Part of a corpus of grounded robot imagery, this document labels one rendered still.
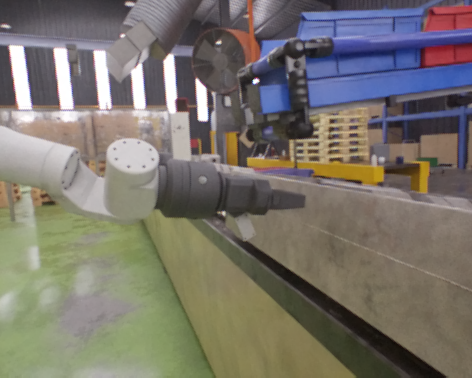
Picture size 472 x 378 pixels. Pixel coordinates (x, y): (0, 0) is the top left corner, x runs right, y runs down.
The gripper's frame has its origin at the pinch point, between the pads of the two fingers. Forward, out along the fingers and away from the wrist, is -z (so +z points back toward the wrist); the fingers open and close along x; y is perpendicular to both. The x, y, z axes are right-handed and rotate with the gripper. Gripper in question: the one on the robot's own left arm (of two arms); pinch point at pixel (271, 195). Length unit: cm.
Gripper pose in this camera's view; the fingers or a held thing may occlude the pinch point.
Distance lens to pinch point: 55.7
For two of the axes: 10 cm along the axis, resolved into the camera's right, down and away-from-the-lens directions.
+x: -3.6, -0.8, 9.3
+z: -9.3, -0.8, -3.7
